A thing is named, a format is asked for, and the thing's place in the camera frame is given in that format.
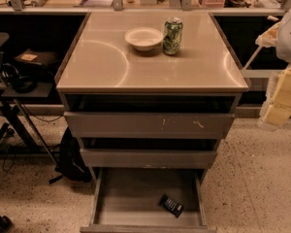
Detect brown shoe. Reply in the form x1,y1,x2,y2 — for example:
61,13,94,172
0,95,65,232
0,216,13,233

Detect black box with label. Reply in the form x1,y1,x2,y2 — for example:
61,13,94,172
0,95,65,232
15,49,60,67

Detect white bowl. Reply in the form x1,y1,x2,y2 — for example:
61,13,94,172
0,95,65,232
124,27,163,51

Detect black tripod stand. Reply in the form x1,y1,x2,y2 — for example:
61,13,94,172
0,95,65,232
0,32,59,167

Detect grey drawer cabinet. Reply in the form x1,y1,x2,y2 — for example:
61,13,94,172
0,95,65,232
53,10,252,186

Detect green soda can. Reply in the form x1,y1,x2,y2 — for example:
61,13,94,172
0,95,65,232
163,17,183,55

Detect dark blue rxbar wrapper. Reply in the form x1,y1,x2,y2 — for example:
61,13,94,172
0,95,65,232
159,194,184,217

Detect open bottom drawer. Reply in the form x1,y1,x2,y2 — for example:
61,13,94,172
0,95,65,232
80,168,216,233

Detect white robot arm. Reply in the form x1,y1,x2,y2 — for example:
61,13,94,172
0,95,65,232
255,8,291,131

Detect top drawer front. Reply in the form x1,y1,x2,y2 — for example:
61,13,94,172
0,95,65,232
64,112,235,139

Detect black backpack on floor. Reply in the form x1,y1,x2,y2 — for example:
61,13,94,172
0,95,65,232
48,128,92,184

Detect middle drawer front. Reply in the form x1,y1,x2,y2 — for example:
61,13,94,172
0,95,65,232
81,149,216,169

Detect stick with white tip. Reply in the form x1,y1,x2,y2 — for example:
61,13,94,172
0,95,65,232
242,16,280,70

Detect black headphones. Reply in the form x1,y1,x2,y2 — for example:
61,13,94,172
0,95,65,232
2,64,37,93

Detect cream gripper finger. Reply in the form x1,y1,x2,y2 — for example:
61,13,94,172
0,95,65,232
261,65,291,127
255,22,279,48

